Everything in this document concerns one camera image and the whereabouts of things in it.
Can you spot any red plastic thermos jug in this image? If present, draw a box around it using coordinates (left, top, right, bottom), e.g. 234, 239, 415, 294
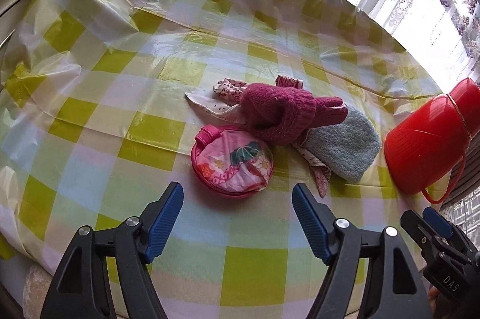
384, 78, 480, 204

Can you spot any magenta knitted mitten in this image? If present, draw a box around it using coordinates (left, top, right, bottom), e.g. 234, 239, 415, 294
239, 83, 348, 146

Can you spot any green checked plastic tablecloth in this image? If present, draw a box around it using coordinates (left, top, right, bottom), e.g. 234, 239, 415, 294
1, 0, 439, 318

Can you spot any person's right hand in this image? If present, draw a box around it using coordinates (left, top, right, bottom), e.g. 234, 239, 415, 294
428, 286, 454, 319

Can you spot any white lace sheer curtain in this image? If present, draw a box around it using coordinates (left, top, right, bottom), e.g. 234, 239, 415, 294
358, 0, 479, 88

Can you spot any red white patterned scarf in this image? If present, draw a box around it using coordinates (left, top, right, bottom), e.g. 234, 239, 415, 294
185, 78, 331, 198

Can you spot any pink round floral pouch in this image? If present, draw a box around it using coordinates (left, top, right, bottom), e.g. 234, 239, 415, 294
190, 125, 274, 199

